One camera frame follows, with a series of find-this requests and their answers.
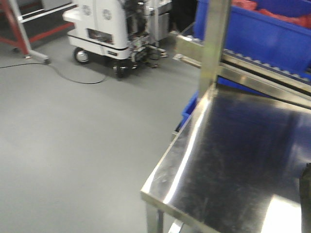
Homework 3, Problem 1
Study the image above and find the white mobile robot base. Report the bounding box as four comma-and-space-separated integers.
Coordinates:
63, 0, 172, 79

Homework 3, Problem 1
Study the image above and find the lower blue plastic bin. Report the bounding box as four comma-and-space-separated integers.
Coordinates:
175, 91, 199, 132

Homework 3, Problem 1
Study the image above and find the white roller track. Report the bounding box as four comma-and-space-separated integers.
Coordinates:
223, 49, 311, 83

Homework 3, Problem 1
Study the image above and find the blue bin with red bags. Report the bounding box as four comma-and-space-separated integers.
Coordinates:
194, 0, 311, 76

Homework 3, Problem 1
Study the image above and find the right red foam bag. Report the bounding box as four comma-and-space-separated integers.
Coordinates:
231, 0, 311, 29

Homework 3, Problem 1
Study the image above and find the stainless steel rack frame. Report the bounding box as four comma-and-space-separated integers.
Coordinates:
175, 0, 311, 112

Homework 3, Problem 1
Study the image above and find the black floor cable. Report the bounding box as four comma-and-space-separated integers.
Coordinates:
0, 62, 107, 85

